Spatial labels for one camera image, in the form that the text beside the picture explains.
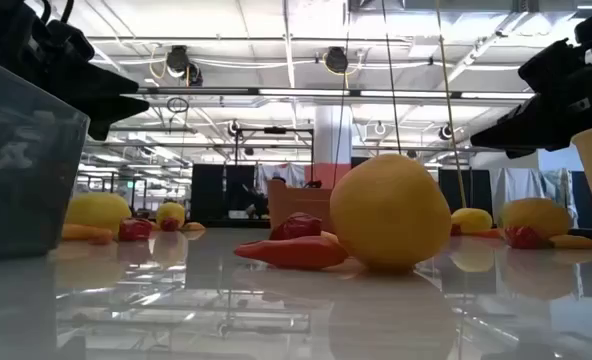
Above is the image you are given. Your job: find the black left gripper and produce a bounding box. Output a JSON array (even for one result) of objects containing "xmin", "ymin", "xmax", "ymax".
[{"xmin": 0, "ymin": 29, "xmax": 151, "ymax": 142}]

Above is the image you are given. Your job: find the yellow lemon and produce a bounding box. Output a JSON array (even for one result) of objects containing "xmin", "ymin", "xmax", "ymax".
[
  {"xmin": 450, "ymin": 207, "xmax": 494, "ymax": 235},
  {"xmin": 329, "ymin": 153, "xmax": 453, "ymax": 272},
  {"xmin": 498, "ymin": 197, "xmax": 572, "ymax": 240},
  {"xmin": 65, "ymin": 192, "xmax": 133, "ymax": 236},
  {"xmin": 155, "ymin": 201, "xmax": 187, "ymax": 229}
]

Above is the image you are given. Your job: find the orange carrot toy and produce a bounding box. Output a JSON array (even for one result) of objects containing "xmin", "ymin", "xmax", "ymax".
[{"xmin": 233, "ymin": 235, "xmax": 350, "ymax": 271}]

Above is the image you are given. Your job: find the white curtain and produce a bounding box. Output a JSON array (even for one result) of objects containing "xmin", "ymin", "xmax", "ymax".
[{"xmin": 490, "ymin": 167, "xmax": 542, "ymax": 221}]

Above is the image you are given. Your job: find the patterned cloth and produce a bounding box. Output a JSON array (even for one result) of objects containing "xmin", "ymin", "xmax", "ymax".
[{"xmin": 540, "ymin": 168, "xmax": 575, "ymax": 221}]

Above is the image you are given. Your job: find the black partition panel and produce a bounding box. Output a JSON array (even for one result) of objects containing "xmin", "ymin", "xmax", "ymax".
[
  {"xmin": 438, "ymin": 168, "xmax": 493, "ymax": 211},
  {"xmin": 190, "ymin": 163, "xmax": 256, "ymax": 222}
]

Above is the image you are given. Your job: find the grey plastic basket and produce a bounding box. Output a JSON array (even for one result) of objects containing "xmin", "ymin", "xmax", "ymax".
[{"xmin": 0, "ymin": 52, "xmax": 91, "ymax": 261}]

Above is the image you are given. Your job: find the white hanging sheet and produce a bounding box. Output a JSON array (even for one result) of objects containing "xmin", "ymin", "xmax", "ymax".
[{"xmin": 255, "ymin": 162, "xmax": 307, "ymax": 196}]

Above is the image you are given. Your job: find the white and red column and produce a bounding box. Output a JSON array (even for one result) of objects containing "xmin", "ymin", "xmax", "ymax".
[{"xmin": 314, "ymin": 104, "xmax": 353, "ymax": 190}]

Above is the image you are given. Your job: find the orange plastic basket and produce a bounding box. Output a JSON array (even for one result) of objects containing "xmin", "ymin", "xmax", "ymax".
[{"xmin": 267, "ymin": 178, "xmax": 335, "ymax": 234}]

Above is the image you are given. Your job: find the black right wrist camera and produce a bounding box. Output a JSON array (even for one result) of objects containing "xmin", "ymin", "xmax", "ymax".
[{"xmin": 518, "ymin": 38, "xmax": 585, "ymax": 94}]

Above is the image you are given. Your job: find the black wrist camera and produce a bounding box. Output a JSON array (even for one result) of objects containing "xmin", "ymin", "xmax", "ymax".
[
  {"xmin": 43, "ymin": 19, "xmax": 96, "ymax": 64},
  {"xmin": 518, "ymin": 38, "xmax": 585, "ymax": 94}
]

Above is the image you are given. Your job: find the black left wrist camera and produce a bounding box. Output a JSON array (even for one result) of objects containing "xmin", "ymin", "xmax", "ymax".
[{"xmin": 43, "ymin": 19, "xmax": 96, "ymax": 64}]

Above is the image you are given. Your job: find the yellow hanging rope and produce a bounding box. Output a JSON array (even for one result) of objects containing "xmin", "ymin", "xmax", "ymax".
[{"xmin": 434, "ymin": 0, "xmax": 468, "ymax": 209}]

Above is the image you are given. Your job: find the black camera cable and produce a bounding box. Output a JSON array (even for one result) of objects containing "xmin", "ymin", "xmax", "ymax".
[{"xmin": 39, "ymin": 0, "xmax": 76, "ymax": 25}]

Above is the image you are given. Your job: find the black hanging cable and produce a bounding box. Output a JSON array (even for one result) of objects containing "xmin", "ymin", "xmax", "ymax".
[{"xmin": 380, "ymin": 0, "xmax": 403, "ymax": 156}]

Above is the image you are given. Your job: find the black gantry frame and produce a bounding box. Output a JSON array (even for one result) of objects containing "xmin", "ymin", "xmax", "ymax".
[{"xmin": 233, "ymin": 127, "xmax": 316, "ymax": 186}]

